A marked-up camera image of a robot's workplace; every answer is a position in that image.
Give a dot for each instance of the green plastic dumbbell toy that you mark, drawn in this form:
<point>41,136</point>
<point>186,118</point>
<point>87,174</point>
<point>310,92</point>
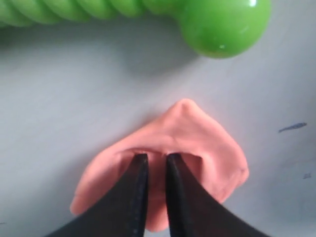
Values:
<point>213,28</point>

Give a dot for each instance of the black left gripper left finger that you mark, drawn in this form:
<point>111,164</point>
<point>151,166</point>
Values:
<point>121,212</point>

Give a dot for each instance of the soft orange putty lump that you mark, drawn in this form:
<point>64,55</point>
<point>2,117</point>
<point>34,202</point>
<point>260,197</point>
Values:
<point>211,154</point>

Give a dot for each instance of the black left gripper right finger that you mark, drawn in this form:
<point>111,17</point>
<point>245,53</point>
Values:
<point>193,212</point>

